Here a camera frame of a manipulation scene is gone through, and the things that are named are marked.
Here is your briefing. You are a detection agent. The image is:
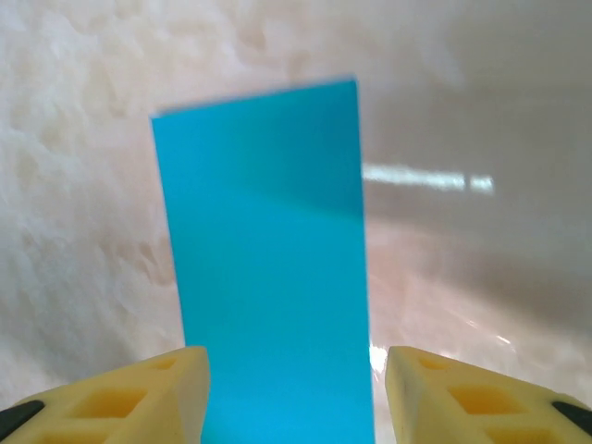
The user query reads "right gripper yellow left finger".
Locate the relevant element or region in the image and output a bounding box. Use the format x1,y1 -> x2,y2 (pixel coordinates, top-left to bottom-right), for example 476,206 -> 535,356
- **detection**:
0,346 -> 213,444

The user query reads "blue paper sheet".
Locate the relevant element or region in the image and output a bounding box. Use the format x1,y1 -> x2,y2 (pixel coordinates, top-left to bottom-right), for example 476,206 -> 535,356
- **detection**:
150,73 -> 376,444

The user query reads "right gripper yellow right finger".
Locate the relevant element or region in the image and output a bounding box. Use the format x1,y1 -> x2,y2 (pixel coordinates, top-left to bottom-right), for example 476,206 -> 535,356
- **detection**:
386,345 -> 592,444

